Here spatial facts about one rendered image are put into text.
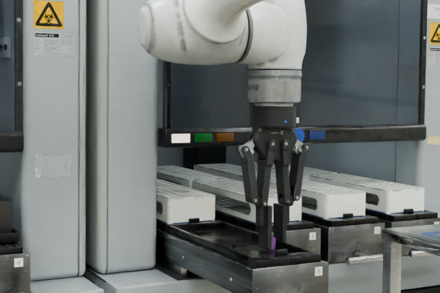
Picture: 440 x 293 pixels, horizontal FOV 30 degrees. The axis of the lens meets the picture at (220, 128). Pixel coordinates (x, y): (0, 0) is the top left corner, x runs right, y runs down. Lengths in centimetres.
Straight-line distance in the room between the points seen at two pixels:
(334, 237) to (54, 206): 54
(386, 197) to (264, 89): 49
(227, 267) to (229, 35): 36
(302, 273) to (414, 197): 54
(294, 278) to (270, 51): 36
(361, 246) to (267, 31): 54
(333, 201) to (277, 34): 45
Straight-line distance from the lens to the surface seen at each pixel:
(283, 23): 132
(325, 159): 211
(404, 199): 175
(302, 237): 156
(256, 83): 134
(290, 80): 133
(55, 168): 144
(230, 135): 153
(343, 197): 165
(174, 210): 154
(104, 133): 146
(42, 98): 143
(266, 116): 134
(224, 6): 119
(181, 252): 146
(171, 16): 123
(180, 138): 149
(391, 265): 152
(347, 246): 163
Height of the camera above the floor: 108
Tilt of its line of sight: 3 degrees down
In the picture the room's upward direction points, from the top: 1 degrees clockwise
